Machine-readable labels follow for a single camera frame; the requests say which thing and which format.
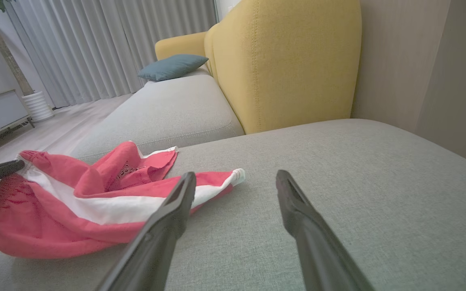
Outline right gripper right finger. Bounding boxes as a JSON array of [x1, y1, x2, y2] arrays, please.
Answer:
[[275, 170, 375, 291]]

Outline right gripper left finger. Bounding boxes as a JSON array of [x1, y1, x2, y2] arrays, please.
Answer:
[[95, 172, 197, 291]]

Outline red and white shorts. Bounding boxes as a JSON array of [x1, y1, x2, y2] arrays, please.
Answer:
[[0, 141, 246, 259]]

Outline white ribbed plant pot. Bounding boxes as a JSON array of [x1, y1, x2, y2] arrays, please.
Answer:
[[22, 91, 55, 122]]

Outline large grey sofa chaise cushion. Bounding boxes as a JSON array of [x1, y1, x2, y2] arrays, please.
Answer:
[[0, 118, 466, 291]]

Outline indoor tree with trunk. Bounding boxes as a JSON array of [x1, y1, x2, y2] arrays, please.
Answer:
[[0, 0, 35, 96]]

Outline grey sofa back cushion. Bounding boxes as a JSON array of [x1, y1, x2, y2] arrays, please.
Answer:
[[71, 67, 246, 164]]

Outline grey pleated curtain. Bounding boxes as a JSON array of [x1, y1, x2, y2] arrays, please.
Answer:
[[4, 0, 219, 109]]

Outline teal throw pillow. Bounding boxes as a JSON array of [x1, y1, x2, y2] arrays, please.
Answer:
[[138, 54, 209, 82]]

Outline wide yellow sofa backrest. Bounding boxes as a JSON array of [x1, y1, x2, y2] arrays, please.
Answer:
[[205, 0, 363, 135]]

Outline low yellow sofa backrest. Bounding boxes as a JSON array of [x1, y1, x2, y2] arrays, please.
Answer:
[[155, 32, 210, 61]]

